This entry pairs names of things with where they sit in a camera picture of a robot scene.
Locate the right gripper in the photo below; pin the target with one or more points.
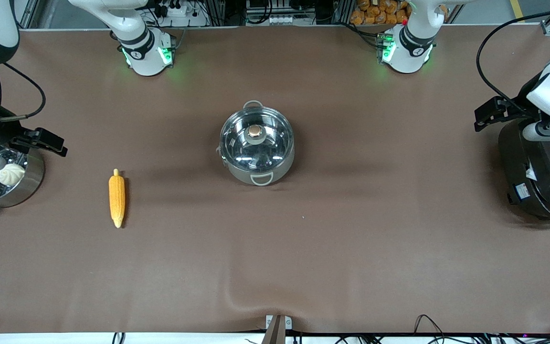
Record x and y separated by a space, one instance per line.
3 128

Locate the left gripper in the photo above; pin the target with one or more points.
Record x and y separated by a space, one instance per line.
515 109

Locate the yellow corn cob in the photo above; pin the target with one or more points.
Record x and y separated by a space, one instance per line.
117 196

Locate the glass pot lid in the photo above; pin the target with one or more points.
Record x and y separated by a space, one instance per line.
256 148

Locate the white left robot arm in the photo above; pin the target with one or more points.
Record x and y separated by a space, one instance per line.
406 55

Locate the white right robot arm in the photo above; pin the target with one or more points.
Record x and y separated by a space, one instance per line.
143 52

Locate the shiny steel steamer pot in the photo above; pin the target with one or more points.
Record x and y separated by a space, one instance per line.
31 177

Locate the grey steel cooking pot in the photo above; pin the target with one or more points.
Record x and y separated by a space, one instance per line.
275 172

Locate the white steamed bun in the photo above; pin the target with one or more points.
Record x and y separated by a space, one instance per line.
11 174

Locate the bag of orange snacks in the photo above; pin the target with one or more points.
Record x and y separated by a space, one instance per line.
380 14

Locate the white power strip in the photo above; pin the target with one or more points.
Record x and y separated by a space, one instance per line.
174 9

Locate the white connector block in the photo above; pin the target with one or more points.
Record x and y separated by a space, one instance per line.
279 20

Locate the brown table mat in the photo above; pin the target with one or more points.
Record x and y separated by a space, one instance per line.
275 267

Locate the brown slanted bar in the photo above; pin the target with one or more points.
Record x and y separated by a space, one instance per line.
275 332

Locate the small metal bracket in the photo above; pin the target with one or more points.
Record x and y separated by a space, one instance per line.
269 321

